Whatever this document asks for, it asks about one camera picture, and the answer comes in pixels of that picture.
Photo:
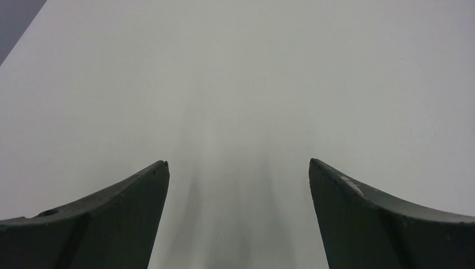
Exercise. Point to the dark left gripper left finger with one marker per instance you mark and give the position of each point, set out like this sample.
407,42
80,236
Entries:
115,227

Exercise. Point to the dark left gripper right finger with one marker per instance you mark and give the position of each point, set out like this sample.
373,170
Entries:
363,227

